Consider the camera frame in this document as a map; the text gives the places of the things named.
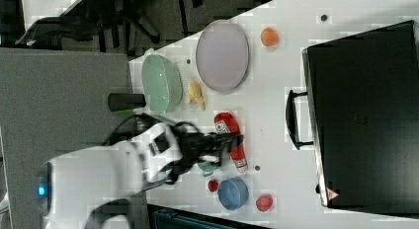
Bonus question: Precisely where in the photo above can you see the red ketchup bottle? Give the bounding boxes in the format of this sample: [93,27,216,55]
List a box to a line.
[214,112,248,173]

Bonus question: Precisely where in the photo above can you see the green mug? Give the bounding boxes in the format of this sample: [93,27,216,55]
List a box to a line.
[198,162,226,177]

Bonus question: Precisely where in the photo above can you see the red toy fruit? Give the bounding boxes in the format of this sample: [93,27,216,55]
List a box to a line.
[256,194,273,212]

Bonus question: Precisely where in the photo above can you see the oven door with handle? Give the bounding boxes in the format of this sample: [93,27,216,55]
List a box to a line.
[286,90,313,150]

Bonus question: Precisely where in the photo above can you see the toy banana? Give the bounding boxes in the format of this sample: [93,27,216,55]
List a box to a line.
[186,79,206,111]

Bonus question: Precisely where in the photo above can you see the orange toy fruit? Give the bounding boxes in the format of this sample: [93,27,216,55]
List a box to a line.
[260,28,279,47]

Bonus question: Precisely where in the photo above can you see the small red strawberry toy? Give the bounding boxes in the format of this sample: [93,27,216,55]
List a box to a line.
[208,180,218,192]

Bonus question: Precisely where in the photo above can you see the green colander basket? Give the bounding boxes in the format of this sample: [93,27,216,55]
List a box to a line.
[141,48,183,115]

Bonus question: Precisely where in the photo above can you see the black office chair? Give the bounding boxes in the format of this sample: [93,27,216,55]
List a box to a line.
[15,0,160,51]

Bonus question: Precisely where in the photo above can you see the blue cup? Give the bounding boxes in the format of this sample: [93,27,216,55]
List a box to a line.
[217,177,249,210]

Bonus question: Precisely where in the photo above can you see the black cylinder holder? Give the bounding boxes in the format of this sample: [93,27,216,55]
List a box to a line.
[108,93,146,112]

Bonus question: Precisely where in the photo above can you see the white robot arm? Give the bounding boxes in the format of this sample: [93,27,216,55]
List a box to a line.
[37,122,243,229]

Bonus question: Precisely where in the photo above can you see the black toaster oven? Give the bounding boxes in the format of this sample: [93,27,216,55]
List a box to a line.
[302,21,419,218]

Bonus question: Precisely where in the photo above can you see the lilac oval plate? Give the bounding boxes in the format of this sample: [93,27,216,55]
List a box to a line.
[196,20,249,94]

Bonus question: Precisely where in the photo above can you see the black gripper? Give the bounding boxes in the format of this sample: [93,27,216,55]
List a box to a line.
[177,133,244,167]

